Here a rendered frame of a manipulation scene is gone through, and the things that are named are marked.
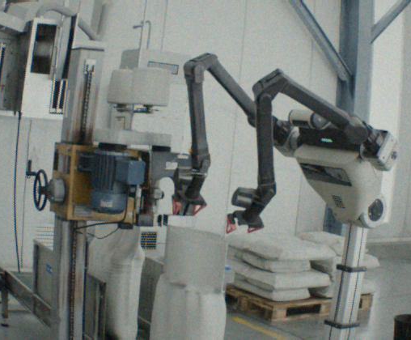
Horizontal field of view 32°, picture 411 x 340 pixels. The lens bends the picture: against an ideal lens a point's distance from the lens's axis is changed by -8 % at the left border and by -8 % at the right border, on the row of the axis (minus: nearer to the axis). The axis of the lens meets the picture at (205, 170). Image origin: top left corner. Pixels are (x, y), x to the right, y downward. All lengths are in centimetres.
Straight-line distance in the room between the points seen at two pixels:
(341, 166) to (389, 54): 708
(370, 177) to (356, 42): 632
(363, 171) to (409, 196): 745
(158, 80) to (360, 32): 615
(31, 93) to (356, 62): 479
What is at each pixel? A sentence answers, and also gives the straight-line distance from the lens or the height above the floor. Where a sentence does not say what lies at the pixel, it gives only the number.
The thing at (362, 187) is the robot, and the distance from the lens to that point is 293.
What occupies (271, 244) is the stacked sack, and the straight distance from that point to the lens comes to 602.
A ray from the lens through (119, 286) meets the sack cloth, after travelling 363.
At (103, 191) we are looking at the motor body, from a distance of 303.
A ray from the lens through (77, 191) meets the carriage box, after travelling 318.
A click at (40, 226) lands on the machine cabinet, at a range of 604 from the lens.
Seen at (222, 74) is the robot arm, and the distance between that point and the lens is 305.
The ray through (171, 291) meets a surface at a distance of 314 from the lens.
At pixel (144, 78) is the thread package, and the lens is 308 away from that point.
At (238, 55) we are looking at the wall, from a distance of 835.
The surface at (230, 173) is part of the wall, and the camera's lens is 835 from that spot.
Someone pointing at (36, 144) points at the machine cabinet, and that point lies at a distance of 596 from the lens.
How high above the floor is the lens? 145
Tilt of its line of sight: 3 degrees down
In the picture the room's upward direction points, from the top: 6 degrees clockwise
